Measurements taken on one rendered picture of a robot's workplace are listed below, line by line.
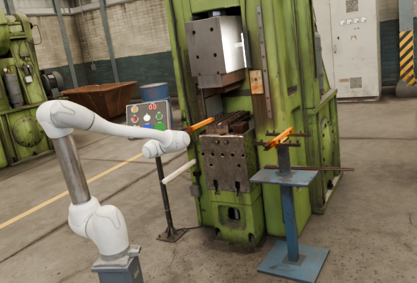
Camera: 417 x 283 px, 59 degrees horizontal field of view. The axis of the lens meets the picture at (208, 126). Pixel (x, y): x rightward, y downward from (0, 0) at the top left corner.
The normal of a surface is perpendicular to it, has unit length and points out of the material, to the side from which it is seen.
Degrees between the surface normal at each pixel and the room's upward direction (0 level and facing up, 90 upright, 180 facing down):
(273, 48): 90
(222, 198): 90
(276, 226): 90
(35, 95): 79
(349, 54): 90
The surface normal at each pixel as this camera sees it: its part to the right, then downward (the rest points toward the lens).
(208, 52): -0.49, 0.27
